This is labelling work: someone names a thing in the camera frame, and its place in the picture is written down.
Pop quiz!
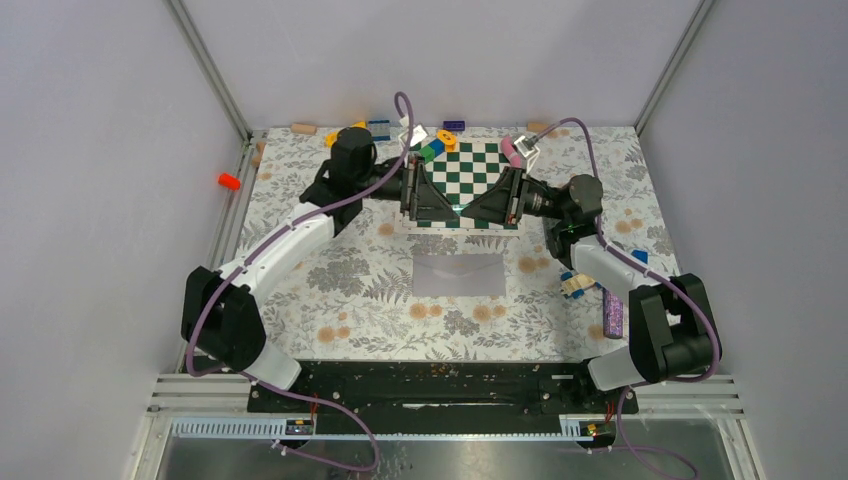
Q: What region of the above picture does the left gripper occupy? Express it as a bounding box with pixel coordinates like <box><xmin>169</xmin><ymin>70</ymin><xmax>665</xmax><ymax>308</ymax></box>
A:
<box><xmin>356</xmin><ymin>155</ymin><xmax>458</xmax><ymax>221</ymax></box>

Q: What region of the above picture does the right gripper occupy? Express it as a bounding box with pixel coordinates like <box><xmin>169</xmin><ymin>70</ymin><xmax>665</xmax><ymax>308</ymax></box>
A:
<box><xmin>461</xmin><ymin>166</ymin><xmax>570</xmax><ymax>226</ymax></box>

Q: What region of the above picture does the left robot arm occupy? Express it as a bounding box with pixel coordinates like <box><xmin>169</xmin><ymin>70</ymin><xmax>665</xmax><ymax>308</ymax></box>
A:
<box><xmin>180</xmin><ymin>125</ymin><xmax>457</xmax><ymax>411</ymax></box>

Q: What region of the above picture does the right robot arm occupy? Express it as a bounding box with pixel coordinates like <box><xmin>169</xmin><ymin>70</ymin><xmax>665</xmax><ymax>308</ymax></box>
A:
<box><xmin>461</xmin><ymin>167</ymin><xmax>721</xmax><ymax>412</ymax></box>

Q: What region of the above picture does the green white chessboard mat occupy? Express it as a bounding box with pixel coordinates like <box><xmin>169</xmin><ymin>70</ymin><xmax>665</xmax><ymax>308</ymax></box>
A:
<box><xmin>395</xmin><ymin>140</ymin><xmax>524</xmax><ymax>236</ymax></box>

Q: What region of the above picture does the purple lego brick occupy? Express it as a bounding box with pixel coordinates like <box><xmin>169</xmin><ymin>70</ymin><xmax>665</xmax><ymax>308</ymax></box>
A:
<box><xmin>442</xmin><ymin>120</ymin><xmax>466</xmax><ymax>132</ymax></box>

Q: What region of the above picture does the wooden cylinder block right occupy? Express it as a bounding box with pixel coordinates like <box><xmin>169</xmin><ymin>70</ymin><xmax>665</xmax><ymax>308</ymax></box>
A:
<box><xmin>526</xmin><ymin>122</ymin><xmax>550</xmax><ymax>133</ymax></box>

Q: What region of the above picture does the wooden cylinder block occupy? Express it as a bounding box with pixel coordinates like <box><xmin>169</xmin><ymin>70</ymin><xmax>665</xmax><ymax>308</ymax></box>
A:
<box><xmin>290</xmin><ymin>123</ymin><xmax>318</xmax><ymax>136</ymax></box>
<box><xmin>526</xmin><ymin>122</ymin><xmax>550</xmax><ymax>133</ymax></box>

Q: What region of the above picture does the blue lego brick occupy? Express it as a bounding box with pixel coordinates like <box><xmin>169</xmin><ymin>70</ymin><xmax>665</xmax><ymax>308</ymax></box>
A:
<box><xmin>366</xmin><ymin>119</ymin><xmax>391</xmax><ymax>142</ymax></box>

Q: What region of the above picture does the beige toy car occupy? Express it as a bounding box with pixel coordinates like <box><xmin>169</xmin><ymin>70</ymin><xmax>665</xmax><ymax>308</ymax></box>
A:
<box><xmin>560</xmin><ymin>271</ymin><xmax>600</xmax><ymax>299</ymax></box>

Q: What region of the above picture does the yellow triangle toy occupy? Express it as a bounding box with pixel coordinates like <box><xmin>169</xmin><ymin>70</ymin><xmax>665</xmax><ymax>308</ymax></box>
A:
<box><xmin>325</xmin><ymin>121</ymin><xmax>367</xmax><ymax>148</ymax></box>

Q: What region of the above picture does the floral table cloth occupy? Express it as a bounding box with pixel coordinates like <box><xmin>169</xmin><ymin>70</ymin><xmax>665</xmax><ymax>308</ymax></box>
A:
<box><xmin>237</xmin><ymin>127</ymin><xmax>678</xmax><ymax>362</ymax></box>

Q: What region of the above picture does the wooden cylinder block left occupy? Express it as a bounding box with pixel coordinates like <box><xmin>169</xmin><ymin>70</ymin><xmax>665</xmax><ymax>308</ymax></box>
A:
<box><xmin>290</xmin><ymin>123</ymin><xmax>318</xmax><ymax>136</ymax></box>

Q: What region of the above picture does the rainbow lego stack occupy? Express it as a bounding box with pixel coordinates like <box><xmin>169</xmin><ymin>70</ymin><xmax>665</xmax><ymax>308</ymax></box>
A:
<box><xmin>631</xmin><ymin>249</ymin><xmax>649</xmax><ymax>263</ymax></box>

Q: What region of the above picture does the purple glitter microphone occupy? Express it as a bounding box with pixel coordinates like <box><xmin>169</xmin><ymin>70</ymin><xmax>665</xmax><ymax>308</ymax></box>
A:
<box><xmin>602</xmin><ymin>289</ymin><xmax>625</xmax><ymax>340</ymax></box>

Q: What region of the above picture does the orange cap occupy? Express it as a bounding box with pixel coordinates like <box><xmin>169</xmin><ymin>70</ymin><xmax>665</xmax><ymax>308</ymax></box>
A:
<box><xmin>217</xmin><ymin>173</ymin><xmax>242</xmax><ymax>191</ymax></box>

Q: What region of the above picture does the colourful block chain toy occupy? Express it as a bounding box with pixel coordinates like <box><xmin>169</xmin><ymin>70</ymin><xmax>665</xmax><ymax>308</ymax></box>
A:
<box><xmin>418</xmin><ymin>130</ymin><xmax>457</xmax><ymax>163</ymax></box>

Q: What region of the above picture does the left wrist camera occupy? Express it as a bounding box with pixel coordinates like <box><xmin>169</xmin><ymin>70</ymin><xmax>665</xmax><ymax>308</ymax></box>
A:
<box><xmin>397</xmin><ymin>116</ymin><xmax>429</xmax><ymax>149</ymax></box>

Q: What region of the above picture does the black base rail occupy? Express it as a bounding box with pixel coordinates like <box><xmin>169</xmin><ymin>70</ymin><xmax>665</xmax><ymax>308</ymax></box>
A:
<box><xmin>248</xmin><ymin>357</ymin><xmax>641</xmax><ymax>439</ymax></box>

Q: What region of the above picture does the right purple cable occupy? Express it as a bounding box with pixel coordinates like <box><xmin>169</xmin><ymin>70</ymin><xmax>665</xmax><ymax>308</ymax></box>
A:
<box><xmin>533</xmin><ymin>117</ymin><xmax>723</xmax><ymax>480</ymax></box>

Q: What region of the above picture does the purple cable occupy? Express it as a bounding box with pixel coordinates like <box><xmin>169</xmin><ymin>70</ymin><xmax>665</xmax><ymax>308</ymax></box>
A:
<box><xmin>533</xmin><ymin>117</ymin><xmax>723</xmax><ymax>480</ymax></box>
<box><xmin>184</xmin><ymin>91</ymin><xmax>417</xmax><ymax>473</ymax></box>

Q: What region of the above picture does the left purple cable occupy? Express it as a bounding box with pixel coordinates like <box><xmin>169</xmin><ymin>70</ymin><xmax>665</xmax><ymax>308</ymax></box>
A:
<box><xmin>184</xmin><ymin>91</ymin><xmax>417</xmax><ymax>473</ymax></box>

